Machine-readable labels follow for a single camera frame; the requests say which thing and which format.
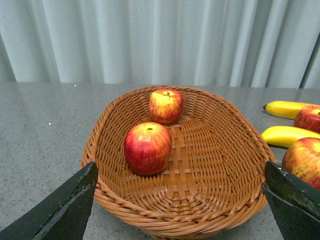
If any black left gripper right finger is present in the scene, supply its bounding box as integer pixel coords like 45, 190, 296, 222
262, 160, 320, 240

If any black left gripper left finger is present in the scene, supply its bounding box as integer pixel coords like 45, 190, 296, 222
0, 162, 98, 240

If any yellow banana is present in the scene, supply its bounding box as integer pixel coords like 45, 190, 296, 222
263, 100, 312, 120
261, 125, 320, 148

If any red yellow apple foreground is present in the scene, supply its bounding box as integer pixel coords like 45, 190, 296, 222
282, 137, 320, 190

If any red apple on table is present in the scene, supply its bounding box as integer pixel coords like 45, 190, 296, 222
293, 104, 320, 134

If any red apple near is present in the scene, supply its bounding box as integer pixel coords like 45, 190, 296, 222
124, 122, 172, 176

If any brown wicker basket left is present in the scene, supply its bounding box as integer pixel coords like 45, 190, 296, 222
80, 86, 275, 240

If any red yellow apple far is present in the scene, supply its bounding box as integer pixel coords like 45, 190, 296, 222
149, 88, 184, 124

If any grey white curtain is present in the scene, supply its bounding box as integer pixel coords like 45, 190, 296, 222
0, 0, 320, 89

